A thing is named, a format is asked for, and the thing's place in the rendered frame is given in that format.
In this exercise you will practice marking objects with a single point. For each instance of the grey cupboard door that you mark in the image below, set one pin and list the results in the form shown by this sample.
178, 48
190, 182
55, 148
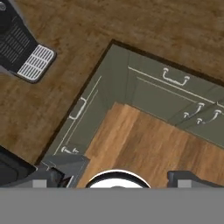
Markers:
157, 99
210, 131
93, 122

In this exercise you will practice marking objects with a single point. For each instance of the grey drawer front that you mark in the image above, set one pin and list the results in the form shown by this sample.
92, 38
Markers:
145, 62
73, 128

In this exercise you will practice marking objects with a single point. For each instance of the round white and black object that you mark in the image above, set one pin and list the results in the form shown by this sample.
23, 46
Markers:
100, 182

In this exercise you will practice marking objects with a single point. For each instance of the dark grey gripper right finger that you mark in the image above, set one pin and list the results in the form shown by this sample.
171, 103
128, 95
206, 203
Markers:
182, 177

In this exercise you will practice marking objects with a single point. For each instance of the black coffee machine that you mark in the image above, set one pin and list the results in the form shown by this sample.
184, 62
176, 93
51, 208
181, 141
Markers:
17, 43

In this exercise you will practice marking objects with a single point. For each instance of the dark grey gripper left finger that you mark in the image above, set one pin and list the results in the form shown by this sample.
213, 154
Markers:
54, 179

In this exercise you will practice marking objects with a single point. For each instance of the black and grey stove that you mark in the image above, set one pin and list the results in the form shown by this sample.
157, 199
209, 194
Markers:
13, 159

